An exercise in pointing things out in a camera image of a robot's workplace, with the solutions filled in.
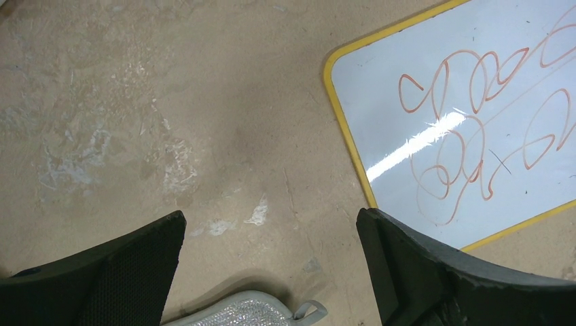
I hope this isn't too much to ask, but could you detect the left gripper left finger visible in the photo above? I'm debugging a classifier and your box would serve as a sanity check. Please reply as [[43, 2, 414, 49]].
[[1, 211, 186, 325]]

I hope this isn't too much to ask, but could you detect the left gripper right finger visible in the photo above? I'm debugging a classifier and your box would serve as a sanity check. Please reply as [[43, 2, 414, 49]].
[[356, 209, 575, 325]]

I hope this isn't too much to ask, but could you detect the yellow framed whiteboard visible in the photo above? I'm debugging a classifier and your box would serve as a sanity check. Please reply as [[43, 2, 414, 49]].
[[323, 1, 575, 250]]

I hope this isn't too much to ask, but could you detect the grey eraser pad left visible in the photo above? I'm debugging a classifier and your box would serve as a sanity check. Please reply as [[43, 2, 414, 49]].
[[167, 291, 328, 326]]

